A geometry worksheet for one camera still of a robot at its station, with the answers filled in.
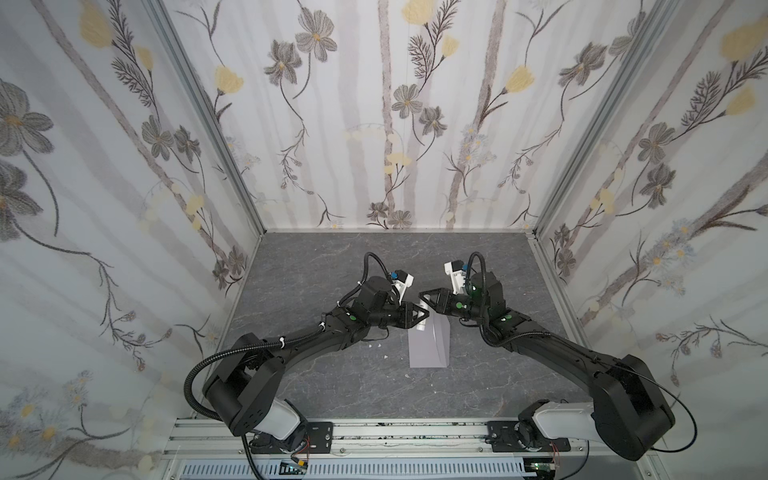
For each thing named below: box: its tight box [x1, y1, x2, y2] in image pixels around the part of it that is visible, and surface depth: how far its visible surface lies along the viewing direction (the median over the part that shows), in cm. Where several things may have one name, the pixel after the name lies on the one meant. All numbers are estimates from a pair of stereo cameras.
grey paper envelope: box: [408, 308, 451, 369], surface depth 90 cm
